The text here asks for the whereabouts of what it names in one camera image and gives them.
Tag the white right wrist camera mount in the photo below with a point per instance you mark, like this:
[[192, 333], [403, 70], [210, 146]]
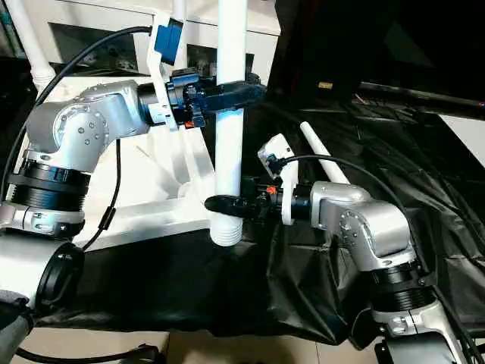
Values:
[[284, 159]]

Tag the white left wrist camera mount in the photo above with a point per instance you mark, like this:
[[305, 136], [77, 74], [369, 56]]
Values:
[[166, 49]]

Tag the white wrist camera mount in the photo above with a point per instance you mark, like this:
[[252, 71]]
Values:
[[166, 49], [284, 159]]

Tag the black table mat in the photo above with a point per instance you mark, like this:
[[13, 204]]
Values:
[[189, 288]]

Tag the white flat panel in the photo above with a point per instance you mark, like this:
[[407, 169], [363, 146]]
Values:
[[470, 136]]

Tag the small yellow label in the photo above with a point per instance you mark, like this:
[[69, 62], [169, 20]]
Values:
[[325, 85]]

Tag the white glass-door cabinet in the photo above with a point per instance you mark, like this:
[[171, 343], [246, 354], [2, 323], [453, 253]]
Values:
[[94, 22]]

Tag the white plastic table top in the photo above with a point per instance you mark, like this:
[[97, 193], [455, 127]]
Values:
[[151, 182]]

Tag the long black bar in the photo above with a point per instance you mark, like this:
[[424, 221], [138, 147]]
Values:
[[417, 98]]

